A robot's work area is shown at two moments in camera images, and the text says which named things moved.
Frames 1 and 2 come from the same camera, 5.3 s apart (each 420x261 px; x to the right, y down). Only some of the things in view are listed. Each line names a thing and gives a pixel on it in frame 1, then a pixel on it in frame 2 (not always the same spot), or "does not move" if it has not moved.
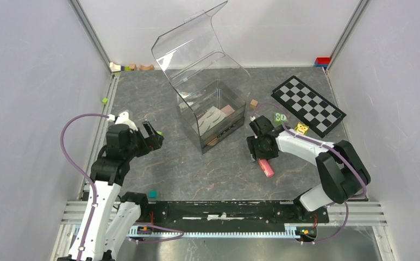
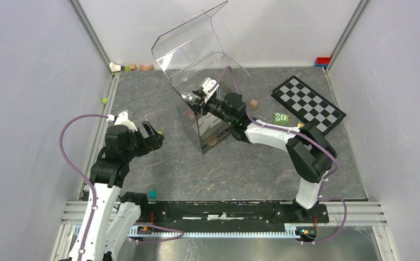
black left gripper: (154, 141) does not move
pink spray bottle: (266, 167) → (192, 115)
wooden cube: (253, 104) does not move
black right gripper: (252, 142) → (197, 107)
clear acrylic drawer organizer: (212, 88) does not move
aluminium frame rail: (91, 31) does not move
